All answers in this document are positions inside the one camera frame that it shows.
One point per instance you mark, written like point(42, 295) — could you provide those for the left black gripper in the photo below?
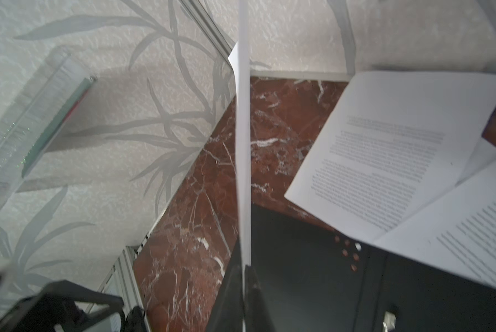
point(67, 306)

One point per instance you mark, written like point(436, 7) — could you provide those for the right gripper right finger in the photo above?
point(256, 299)

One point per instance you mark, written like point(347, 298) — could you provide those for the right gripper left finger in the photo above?
point(227, 312)

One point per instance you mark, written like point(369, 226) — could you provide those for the beige black ring binder folder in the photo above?
point(312, 279)

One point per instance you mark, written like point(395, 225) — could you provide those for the printed paper sheet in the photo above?
point(241, 68)
point(456, 233)

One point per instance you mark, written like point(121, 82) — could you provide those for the centre back printed sheet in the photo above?
point(394, 142)

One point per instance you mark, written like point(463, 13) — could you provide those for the bottom hidden printed sheet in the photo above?
point(483, 154)

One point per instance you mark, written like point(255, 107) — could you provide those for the clear acrylic wall tray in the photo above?
point(37, 114)

